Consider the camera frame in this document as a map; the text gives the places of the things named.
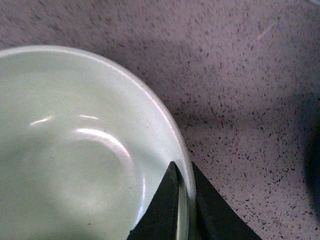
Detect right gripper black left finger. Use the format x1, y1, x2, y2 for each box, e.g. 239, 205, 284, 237
127, 161, 179, 240

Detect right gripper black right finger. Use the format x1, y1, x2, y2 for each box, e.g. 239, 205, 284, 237
192, 163, 261, 240

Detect green bowl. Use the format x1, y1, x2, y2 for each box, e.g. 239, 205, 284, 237
0, 45, 196, 240

